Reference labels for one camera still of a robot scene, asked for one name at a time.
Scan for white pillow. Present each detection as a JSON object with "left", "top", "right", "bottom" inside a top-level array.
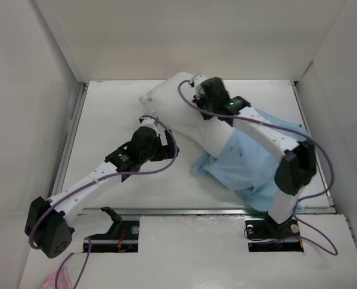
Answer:
[{"left": 139, "top": 72, "right": 234, "bottom": 158}]

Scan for blue pillowcase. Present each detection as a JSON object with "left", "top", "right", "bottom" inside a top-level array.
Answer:
[{"left": 190, "top": 110, "right": 313, "bottom": 215}]

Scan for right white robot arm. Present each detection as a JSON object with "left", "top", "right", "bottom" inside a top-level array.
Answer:
[{"left": 189, "top": 75, "right": 317, "bottom": 237}]

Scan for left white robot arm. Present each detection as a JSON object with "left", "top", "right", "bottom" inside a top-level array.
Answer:
[{"left": 25, "top": 126, "right": 179, "bottom": 258}]

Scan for pink cloth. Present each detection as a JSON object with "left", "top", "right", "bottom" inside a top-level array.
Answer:
[{"left": 40, "top": 268, "right": 73, "bottom": 289}]

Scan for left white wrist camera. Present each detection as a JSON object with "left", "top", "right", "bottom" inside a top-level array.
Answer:
[{"left": 139, "top": 116, "right": 158, "bottom": 134}]

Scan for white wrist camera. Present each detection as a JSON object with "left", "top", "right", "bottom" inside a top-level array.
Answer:
[
  {"left": 189, "top": 74, "right": 208, "bottom": 87},
  {"left": 139, "top": 116, "right": 158, "bottom": 134}
]

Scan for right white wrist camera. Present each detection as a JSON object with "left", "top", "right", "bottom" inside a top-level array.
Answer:
[{"left": 189, "top": 74, "right": 208, "bottom": 87}]

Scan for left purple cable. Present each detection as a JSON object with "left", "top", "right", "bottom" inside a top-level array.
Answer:
[{"left": 29, "top": 114, "right": 179, "bottom": 289}]

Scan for purple cable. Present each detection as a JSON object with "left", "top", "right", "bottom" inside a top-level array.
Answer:
[
  {"left": 29, "top": 114, "right": 179, "bottom": 289},
  {"left": 177, "top": 79, "right": 338, "bottom": 256}
]

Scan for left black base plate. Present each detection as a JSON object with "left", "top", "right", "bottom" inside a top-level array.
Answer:
[{"left": 83, "top": 207, "right": 140, "bottom": 253}]

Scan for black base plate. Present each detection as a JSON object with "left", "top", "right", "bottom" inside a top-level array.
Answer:
[
  {"left": 244, "top": 219, "right": 304, "bottom": 253},
  {"left": 83, "top": 207, "right": 140, "bottom": 253}
]

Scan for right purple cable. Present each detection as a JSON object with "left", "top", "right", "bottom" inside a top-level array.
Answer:
[{"left": 177, "top": 79, "right": 338, "bottom": 256}]

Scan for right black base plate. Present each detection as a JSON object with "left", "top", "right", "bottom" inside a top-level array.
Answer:
[{"left": 244, "top": 219, "right": 304, "bottom": 253}]

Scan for aluminium front rail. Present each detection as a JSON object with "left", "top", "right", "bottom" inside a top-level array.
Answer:
[{"left": 77, "top": 207, "right": 337, "bottom": 216}]

